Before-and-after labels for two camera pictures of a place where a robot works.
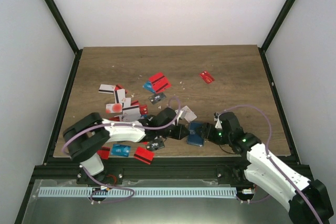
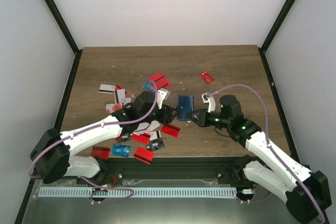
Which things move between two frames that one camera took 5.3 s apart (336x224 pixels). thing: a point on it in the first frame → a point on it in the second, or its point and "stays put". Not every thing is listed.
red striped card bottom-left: x=104 y=152 stays put
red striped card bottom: x=144 y=154 stays put
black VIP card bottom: x=157 y=144 stays put
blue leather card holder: x=193 y=137 → x=185 y=104
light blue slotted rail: x=137 y=192 stays put
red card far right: x=207 y=76 stays put
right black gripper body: x=224 y=138 → x=224 y=122
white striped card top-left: x=106 y=88 stays put
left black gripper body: x=174 y=135 → x=163 y=119
